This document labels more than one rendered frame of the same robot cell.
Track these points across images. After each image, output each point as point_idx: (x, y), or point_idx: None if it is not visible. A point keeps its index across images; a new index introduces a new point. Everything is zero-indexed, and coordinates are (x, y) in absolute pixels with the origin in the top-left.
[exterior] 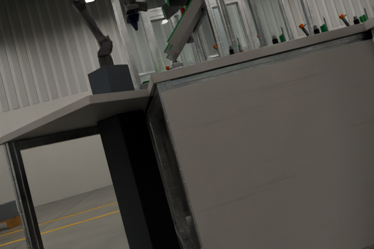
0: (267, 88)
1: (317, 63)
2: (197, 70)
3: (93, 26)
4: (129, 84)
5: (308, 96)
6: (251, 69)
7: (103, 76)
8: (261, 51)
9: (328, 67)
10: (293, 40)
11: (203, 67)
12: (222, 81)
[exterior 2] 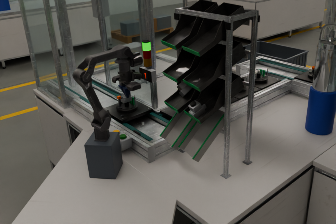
0: (266, 215)
1: (289, 191)
2: (240, 218)
3: (96, 102)
4: (120, 151)
5: (280, 211)
6: (263, 206)
7: (106, 153)
8: (270, 194)
9: (292, 192)
10: (284, 182)
11: (243, 215)
12: (249, 219)
